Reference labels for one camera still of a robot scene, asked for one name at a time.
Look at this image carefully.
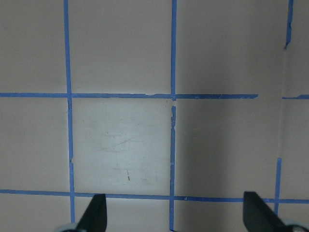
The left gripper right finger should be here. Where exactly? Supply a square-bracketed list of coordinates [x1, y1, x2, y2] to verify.
[243, 191, 309, 232]

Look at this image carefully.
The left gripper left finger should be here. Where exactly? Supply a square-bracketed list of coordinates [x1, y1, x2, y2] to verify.
[54, 194, 108, 232]

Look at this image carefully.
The brown paper table cover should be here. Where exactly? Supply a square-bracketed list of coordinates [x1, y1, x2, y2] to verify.
[0, 0, 309, 232]

